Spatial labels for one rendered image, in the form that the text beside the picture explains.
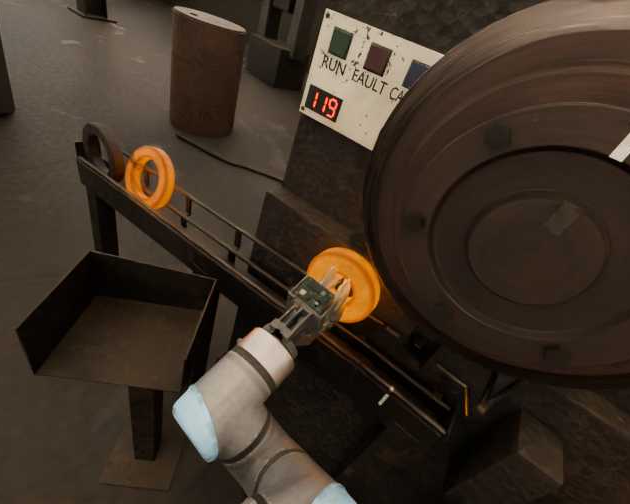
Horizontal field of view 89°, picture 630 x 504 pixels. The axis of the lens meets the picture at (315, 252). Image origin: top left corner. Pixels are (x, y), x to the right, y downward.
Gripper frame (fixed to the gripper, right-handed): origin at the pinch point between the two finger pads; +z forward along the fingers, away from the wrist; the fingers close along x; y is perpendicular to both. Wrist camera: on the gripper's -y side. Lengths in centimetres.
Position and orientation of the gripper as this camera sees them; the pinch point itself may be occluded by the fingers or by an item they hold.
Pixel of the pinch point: (344, 279)
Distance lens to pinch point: 64.8
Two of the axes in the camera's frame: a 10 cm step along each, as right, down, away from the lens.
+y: 1.3, -6.2, -7.7
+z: 6.3, -5.5, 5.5
